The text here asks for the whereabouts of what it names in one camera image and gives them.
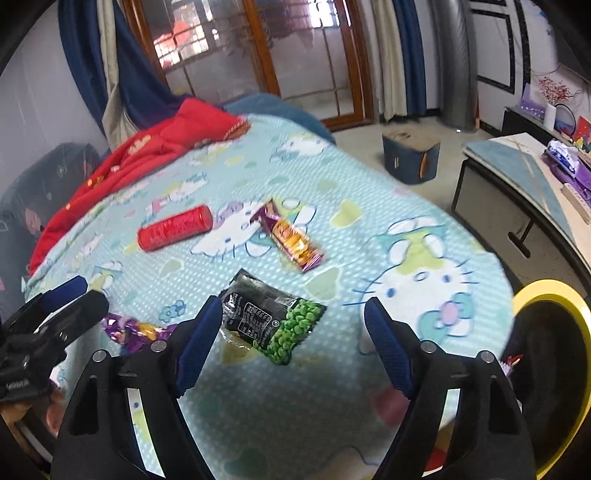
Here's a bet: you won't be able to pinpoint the beige pencil case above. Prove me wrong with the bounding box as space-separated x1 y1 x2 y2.
562 182 591 207

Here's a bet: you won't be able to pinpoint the blue cushion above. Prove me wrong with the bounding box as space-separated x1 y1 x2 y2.
223 92 337 145

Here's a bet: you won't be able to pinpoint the blue curtain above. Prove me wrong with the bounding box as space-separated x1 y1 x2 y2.
58 0 197 131
392 0 428 117

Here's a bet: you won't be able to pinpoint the blue storage stool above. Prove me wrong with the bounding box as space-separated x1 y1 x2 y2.
382 131 441 186

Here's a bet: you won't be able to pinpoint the purple shiny wrapper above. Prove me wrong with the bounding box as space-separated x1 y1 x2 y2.
102 313 179 354

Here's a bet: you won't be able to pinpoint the green pea snack packet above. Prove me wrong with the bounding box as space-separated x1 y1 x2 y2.
219 268 328 366

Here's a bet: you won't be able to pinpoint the low coffee table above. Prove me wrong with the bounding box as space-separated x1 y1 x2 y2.
451 132 591 303

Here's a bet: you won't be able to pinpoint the purple orange snack packet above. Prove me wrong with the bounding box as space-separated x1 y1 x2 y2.
250 198 327 274

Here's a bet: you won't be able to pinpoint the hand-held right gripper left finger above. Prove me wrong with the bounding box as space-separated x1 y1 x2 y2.
50 295 225 480

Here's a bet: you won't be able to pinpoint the yellow trash bin black liner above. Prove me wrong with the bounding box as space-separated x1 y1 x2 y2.
505 278 591 479

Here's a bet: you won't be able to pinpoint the red cylinder can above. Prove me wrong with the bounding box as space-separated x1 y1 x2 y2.
137 205 214 253

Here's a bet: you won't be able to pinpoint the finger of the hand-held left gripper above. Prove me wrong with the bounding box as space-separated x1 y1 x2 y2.
36 291 110 357
22 275 88 318

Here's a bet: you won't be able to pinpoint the dark television cabinet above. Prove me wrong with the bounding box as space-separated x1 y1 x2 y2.
501 106 591 169

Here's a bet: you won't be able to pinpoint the wooden glass sliding door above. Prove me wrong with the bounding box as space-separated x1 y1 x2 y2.
121 0 376 133

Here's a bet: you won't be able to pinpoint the round black frame ornament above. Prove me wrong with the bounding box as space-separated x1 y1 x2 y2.
553 103 579 138

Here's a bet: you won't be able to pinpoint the purple backpack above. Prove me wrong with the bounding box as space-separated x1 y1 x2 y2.
542 152 591 191

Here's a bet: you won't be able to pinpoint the blue white tissue pack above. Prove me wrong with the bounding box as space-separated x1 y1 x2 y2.
544 138 583 175

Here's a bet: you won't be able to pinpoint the red cloth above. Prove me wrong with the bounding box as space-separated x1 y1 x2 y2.
28 98 250 276

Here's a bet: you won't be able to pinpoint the beige curtain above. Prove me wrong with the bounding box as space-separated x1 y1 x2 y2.
370 0 410 123
96 0 141 151

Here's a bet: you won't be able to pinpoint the white vase red flowers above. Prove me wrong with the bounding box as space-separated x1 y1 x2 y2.
537 76 574 131

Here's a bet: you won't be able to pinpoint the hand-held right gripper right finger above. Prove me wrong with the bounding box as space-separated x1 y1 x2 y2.
364 296 539 480

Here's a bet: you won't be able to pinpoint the dark sofa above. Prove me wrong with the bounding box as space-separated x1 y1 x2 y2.
0 142 112 320

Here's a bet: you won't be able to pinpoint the light blue cartoon blanket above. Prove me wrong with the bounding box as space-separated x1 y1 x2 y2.
23 113 516 480

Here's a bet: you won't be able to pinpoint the colourful painting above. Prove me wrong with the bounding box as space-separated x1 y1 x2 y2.
572 115 591 152

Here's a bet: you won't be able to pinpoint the silver duct pipe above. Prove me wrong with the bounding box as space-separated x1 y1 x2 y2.
435 0 479 133

